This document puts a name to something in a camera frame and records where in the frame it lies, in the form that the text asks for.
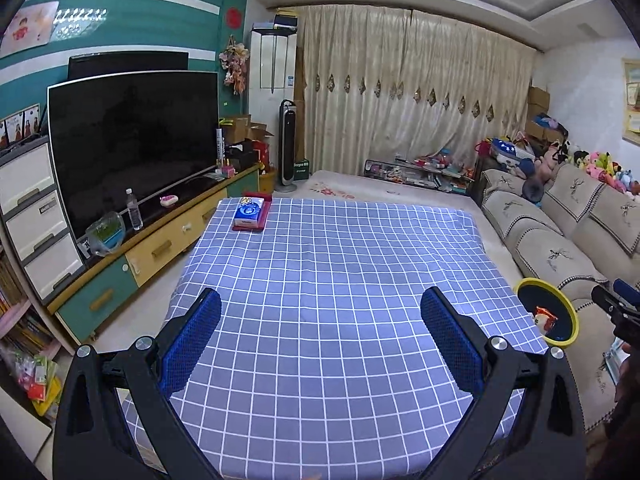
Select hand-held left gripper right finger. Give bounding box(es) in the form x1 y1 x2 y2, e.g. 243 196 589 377
420 286 588 480

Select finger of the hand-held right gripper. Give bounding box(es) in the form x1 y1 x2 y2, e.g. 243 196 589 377
591 285 626 317

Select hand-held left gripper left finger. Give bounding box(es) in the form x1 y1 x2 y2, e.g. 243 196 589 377
52 287 223 480

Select black bin yellow rim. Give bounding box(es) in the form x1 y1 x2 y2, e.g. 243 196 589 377
514 278 580 348

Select orange snack packet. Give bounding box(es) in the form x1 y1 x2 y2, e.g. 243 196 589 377
534 306 557 333

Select person's right hand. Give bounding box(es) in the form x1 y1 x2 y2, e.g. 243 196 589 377
614 342 635 406

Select beige embroidered sofa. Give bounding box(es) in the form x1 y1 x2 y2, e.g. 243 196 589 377
480 162 640 433

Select green and yellow television cabinet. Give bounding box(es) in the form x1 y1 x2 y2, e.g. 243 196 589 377
47 162 263 346

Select blue checked tablecloth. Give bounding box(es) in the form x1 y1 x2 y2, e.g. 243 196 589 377
120 197 551 480

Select pile of plush toys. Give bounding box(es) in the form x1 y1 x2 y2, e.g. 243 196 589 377
545 142 640 196

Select clear glass bowl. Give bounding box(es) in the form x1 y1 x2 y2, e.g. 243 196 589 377
85 211 126 257

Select blue tissue pack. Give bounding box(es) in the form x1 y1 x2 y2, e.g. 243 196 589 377
234 197 265 227

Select clear water bottle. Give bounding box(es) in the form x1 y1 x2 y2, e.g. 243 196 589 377
125 188 144 231

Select shelf of books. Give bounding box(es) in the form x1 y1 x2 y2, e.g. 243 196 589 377
0 245 63 421

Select cluttered glass coffee table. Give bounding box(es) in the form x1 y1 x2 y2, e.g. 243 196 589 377
364 157 476 193

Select pile of colourful bags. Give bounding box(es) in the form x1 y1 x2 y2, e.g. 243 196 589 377
475 135 538 176

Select white plastic drawer unit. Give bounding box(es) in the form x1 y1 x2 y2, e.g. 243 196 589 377
0 136 86 306

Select large black television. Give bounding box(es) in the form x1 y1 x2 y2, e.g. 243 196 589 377
47 71 220 261

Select stack of cardboard boxes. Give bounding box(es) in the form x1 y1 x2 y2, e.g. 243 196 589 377
525 86 551 141

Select black tower fan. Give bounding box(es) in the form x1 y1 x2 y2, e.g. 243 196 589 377
279 100 299 193

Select open cardboard boxes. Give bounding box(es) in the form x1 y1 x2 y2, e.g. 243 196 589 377
220 115 275 146

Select white standing air conditioner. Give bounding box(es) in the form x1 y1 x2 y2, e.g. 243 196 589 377
249 29 298 171

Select cream embroidered curtain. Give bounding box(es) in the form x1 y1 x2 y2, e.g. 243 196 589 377
295 5 536 181

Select tall brown cardboard sheet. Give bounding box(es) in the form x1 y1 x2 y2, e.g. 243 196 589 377
295 47 307 161

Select hanging artificial flower bunch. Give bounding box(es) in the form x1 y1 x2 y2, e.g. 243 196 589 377
220 35 250 96

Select framed wall picture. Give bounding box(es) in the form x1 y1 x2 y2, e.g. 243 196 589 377
621 57 640 136

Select wall photo prints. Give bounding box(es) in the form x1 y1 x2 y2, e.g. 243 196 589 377
0 105 41 148

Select shiny crystal wall decoration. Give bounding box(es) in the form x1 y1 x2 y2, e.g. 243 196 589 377
52 7 108 41

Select cartoon wall poster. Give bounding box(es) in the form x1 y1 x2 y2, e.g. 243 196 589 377
0 1 58 53

